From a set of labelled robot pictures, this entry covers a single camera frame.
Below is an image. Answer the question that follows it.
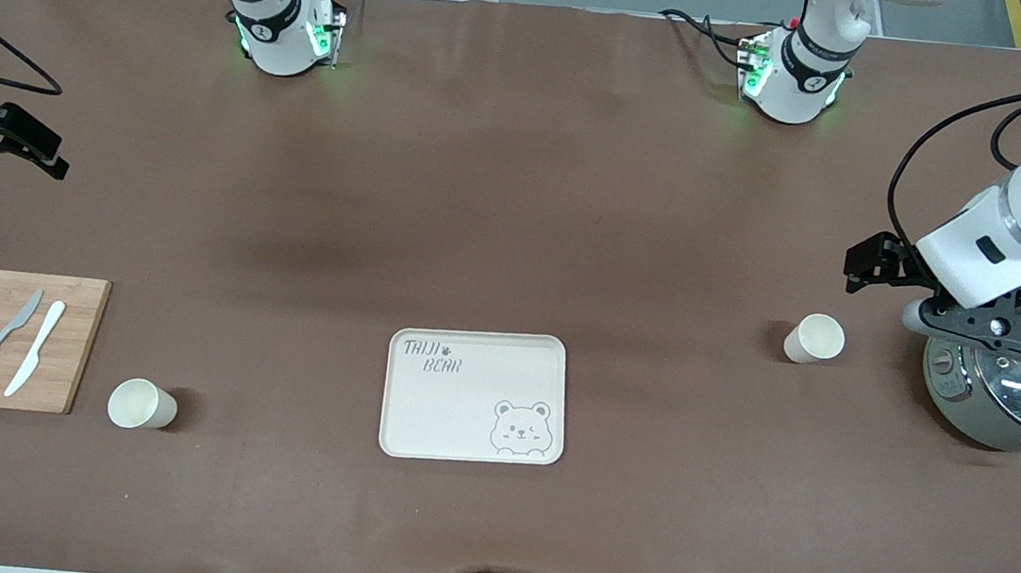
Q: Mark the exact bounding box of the cream tray with bear print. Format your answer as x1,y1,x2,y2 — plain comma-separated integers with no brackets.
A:
377,318,577,475

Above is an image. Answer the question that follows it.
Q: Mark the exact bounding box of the grey cooking pot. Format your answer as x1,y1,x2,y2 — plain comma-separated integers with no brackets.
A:
913,278,1021,464

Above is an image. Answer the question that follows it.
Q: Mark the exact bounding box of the grey plastic knife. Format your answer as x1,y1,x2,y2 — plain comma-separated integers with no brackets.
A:
0,285,45,383

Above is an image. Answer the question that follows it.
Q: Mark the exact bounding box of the white plastic knife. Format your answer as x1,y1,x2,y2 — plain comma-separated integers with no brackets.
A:
3,296,68,403

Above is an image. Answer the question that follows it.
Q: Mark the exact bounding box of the wooden cutting board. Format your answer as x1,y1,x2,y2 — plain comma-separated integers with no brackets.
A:
0,269,112,420

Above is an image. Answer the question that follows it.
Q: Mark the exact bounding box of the long black left arm cable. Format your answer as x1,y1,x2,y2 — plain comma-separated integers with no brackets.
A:
880,79,1021,274

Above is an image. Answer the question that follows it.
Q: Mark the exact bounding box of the short black cable loop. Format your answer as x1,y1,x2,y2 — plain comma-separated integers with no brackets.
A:
988,102,1021,172

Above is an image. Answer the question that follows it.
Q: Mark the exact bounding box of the black left base cable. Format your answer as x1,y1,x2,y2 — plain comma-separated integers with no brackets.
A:
655,7,760,68

